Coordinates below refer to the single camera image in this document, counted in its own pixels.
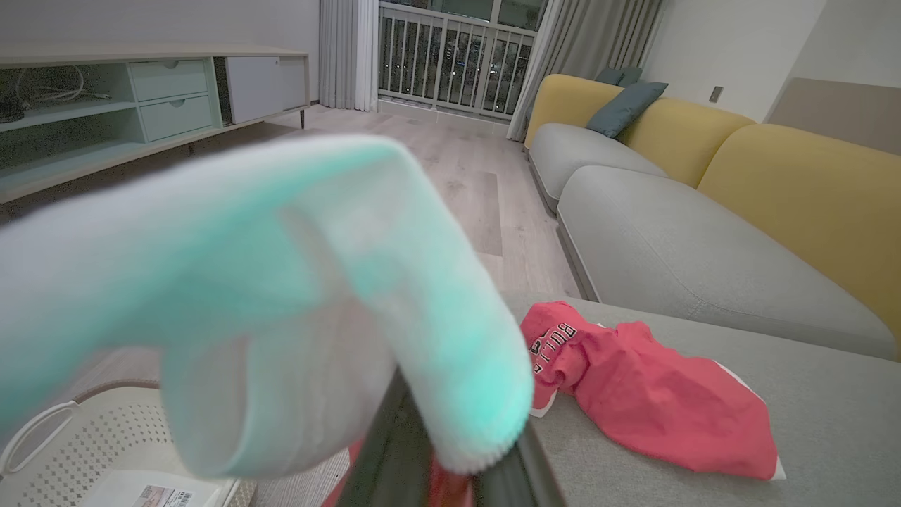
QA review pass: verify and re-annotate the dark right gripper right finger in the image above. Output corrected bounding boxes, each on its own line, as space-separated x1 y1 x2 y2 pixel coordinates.
471 425 565 507

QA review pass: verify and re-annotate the white balcony railing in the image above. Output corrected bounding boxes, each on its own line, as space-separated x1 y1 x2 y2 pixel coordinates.
378 2 541 122

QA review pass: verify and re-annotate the pale green cabinet drawer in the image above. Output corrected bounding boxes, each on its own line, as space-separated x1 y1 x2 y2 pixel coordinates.
138 94 215 143
129 59 210 103

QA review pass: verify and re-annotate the teal throw cushion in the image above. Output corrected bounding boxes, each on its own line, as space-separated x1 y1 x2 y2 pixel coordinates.
594 65 644 87
585 81 669 139

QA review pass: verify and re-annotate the yellow sofa backrest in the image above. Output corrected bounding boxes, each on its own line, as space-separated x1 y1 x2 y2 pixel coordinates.
524 73 625 150
618 97 756 189
696 123 901 342

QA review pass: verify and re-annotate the white lattice laundry basket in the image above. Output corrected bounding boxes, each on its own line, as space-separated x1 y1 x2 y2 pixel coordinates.
0 380 353 507

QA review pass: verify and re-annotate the white cabinet door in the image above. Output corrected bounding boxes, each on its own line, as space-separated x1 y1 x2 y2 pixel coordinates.
225 56 308 125

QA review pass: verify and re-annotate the white sheer curtain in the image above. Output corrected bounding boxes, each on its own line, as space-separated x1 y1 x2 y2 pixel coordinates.
318 0 382 113

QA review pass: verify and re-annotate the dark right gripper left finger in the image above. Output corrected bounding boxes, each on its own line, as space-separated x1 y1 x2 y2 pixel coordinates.
337 366 441 507

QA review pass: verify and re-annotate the beige panel board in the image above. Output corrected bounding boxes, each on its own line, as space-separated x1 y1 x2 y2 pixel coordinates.
765 77 901 157

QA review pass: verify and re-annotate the mint green towel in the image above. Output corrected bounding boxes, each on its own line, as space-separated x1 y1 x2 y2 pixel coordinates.
0 134 535 480

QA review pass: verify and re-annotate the white barcode label sheet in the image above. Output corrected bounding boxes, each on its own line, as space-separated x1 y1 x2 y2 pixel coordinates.
80 469 241 507

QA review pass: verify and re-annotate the red Bulls jersey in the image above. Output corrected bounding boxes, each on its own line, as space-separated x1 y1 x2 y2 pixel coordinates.
519 301 787 482

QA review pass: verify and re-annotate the pale green TV cabinet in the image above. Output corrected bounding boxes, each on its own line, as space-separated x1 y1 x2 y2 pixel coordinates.
0 45 311 206

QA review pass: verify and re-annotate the grey drape curtain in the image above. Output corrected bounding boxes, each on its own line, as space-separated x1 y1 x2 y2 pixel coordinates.
506 0 664 143

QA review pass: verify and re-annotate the white coiled cable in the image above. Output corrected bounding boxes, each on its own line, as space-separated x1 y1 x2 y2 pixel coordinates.
13 65 113 108

